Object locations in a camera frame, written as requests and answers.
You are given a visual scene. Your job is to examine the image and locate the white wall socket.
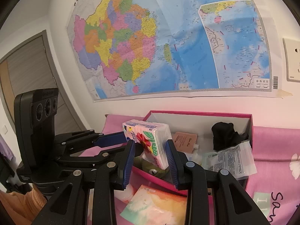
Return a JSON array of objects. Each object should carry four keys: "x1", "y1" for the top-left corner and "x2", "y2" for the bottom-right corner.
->
[{"x1": 282, "y1": 37, "x2": 300, "y2": 83}]

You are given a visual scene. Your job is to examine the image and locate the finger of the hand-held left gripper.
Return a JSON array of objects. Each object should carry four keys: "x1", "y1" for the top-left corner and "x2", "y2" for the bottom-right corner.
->
[
  {"x1": 57, "y1": 145, "x2": 129, "y2": 169},
  {"x1": 56, "y1": 129, "x2": 127, "y2": 155}
]

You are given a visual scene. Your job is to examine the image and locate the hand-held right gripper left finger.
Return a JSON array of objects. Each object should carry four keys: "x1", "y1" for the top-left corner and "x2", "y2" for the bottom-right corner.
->
[{"x1": 30, "y1": 139, "x2": 136, "y2": 225}]

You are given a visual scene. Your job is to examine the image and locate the person's left forearm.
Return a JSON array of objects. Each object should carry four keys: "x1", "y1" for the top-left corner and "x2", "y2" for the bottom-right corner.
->
[{"x1": 0, "y1": 189, "x2": 47, "y2": 225}]

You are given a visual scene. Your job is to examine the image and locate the colourful wall map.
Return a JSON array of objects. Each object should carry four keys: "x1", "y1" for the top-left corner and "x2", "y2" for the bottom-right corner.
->
[{"x1": 67, "y1": 0, "x2": 278, "y2": 102}]

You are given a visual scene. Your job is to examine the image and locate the black sock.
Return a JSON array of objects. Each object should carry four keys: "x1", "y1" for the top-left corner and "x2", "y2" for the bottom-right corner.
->
[{"x1": 211, "y1": 122, "x2": 250, "y2": 152}]

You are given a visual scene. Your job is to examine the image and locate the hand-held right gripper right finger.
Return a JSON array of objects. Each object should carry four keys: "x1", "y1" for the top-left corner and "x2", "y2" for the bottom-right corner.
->
[{"x1": 165, "y1": 139, "x2": 270, "y2": 225}]

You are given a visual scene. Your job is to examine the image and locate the floral tissue pack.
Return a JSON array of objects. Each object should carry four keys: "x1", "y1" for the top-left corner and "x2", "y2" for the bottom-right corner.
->
[{"x1": 122, "y1": 119, "x2": 171, "y2": 170}]

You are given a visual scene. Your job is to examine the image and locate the green plush toy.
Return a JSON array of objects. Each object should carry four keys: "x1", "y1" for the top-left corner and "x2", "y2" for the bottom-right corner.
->
[{"x1": 133, "y1": 155, "x2": 169, "y2": 176}]

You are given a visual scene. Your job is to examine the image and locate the purple cloth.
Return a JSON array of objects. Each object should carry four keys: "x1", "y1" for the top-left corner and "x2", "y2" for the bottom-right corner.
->
[{"x1": 0, "y1": 133, "x2": 14, "y2": 164}]

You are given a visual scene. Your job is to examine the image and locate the pastel tissue pack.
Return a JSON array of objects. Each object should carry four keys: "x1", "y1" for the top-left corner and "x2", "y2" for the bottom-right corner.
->
[{"x1": 119, "y1": 185, "x2": 188, "y2": 225}]

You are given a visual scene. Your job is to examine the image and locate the clear plastic package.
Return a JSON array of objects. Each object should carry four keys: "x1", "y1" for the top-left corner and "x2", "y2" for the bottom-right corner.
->
[{"x1": 202, "y1": 139, "x2": 257, "y2": 180}]

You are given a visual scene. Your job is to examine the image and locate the pink sachet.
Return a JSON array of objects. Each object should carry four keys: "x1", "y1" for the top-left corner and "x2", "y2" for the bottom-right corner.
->
[{"x1": 173, "y1": 131, "x2": 200, "y2": 154}]

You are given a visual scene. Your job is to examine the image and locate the pink cardboard box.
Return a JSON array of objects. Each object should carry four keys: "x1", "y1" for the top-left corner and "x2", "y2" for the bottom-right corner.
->
[{"x1": 132, "y1": 110, "x2": 255, "y2": 197}]

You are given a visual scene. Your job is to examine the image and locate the pink flowered bedsheet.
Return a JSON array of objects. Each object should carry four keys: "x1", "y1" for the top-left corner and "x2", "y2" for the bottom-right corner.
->
[{"x1": 80, "y1": 114, "x2": 300, "y2": 225}]

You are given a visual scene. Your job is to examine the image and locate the grey door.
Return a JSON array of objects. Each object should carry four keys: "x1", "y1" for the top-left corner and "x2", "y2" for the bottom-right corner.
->
[{"x1": 0, "y1": 30, "x2": 87, "y2": 146}]

